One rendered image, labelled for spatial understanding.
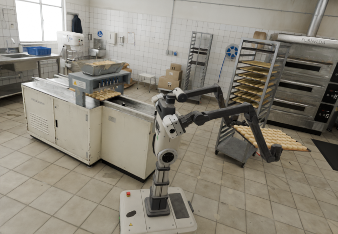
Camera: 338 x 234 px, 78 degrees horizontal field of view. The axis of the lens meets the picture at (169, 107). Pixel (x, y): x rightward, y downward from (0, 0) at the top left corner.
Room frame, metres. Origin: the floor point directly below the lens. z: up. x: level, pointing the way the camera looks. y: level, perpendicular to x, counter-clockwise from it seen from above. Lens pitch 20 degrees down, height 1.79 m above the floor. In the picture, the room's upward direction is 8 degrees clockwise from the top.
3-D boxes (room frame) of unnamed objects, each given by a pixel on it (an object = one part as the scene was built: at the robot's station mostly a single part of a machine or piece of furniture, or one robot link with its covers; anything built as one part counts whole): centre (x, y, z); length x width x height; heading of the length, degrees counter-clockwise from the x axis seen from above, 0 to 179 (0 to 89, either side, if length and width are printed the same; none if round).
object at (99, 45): (6.72, 2.45, 0.93); 0.99 x 0.38 x 1.09; 75
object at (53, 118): (2.73, 1.31, 0.42); 1.28 x 0.72 x 0.84; 65
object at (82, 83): (2.54, 0.87, 1.01); 0.72 x 0.33 x 0.34; 155
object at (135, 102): (2.72, 0.92, 0.87); 2.01 x 0.03 x 0.07; 65
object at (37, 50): (4.73, 3.08, 0.95); 0.40 x 0.30 x 0.14; 168
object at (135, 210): (1.48, -0.03, 0.24); 0.68 x 0.53 x 0.41; 107
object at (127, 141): (2.33, 0.41, 0.45); 0.70 x 0.34 x 0.90; 65
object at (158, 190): (1.48, -0.02, 0.38); 0.13 x 0.13 x 0.40; 17
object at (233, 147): (3.02, -1.19, 0.93); 0.64 x 0.51 x 1.78; 143
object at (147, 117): (2.45, 1.04, 0.87); 2.01 x 0.03 x 0.07; 65
